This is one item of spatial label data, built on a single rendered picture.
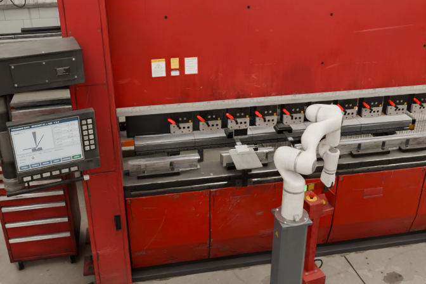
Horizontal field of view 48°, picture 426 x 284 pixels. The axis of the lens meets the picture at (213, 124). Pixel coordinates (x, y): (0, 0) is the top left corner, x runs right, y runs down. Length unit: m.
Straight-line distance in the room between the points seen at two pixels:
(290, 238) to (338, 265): 1.32
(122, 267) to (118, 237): 0.27
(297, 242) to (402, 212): 1.52
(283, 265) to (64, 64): 1.66
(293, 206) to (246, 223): 1.01
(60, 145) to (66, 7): 0.75
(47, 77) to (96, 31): 0.41
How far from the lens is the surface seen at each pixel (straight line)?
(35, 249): 4.03
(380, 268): 4.18
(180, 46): 3.09
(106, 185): 3.23
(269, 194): 3.61
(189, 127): 3.31
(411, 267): 4.28
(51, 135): 2.73
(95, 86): 2.93
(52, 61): 2.61
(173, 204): 3.48
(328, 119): 2.82
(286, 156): 2.62
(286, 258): 2.93
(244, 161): 3.34
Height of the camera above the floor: 2.68
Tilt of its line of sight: 26 degrees down
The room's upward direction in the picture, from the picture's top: straight up
